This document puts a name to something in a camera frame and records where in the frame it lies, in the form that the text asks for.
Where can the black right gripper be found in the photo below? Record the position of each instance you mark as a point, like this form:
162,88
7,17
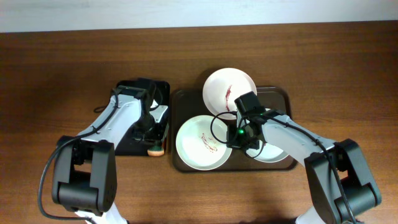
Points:
237,142

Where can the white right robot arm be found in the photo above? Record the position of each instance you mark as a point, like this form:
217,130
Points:
339,178

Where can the brown serving tray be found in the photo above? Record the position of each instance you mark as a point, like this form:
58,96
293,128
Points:
186,104

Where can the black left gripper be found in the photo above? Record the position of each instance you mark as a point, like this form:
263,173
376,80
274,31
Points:
152,137

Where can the black small tray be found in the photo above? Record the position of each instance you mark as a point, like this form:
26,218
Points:
132,111

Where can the pink plate with red stain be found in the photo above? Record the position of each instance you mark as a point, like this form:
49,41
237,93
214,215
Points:
223,86

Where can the white plate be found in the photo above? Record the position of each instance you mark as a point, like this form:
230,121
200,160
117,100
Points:
200,143

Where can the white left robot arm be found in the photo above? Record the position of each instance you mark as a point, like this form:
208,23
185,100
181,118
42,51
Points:
85,178

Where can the green and orange sponge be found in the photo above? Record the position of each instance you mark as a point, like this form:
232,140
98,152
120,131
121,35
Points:
156,150

